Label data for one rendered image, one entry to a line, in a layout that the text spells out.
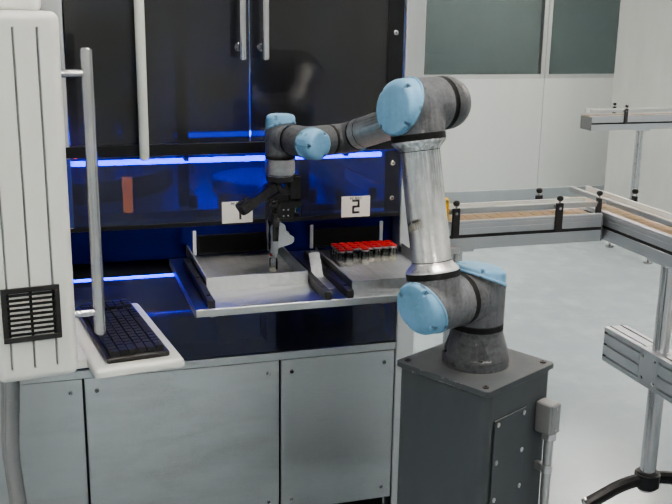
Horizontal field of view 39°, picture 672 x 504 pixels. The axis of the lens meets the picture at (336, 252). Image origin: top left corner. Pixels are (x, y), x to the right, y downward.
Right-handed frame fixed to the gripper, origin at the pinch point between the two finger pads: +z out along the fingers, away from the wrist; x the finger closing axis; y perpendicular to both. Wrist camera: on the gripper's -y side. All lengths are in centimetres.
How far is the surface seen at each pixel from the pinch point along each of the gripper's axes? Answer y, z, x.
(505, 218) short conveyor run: 82, 3, 30
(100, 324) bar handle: -45, 4, -33
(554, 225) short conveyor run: 99, 5, 30
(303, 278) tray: 6.8, 5.5, -7.1
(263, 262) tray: 1.5, 7.5, 15.6
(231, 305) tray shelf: -14.2, 6.9, -19.7
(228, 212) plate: -7.5, -6.3, 19.0
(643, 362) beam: 121, 45, 6
